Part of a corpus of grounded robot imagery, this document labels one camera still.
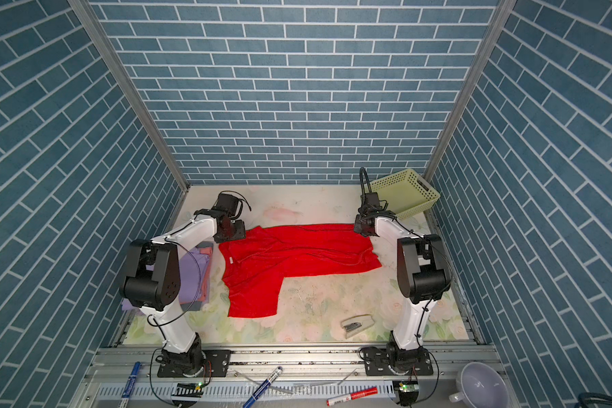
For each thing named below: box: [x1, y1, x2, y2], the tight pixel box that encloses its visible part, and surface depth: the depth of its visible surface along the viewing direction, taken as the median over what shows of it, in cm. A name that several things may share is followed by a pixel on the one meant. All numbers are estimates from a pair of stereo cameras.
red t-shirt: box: [218, 224, 383, 318], surface depth 96 cm
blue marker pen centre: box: [242, 365, 284, 408], surface depth 70 cm
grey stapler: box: [340, 314, 375, 340], surface depth 82 cm
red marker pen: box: [326, 386, 379, 407], surface depth 69 cm
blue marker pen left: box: [118, 361, 142, 408], surface depth 71 cm
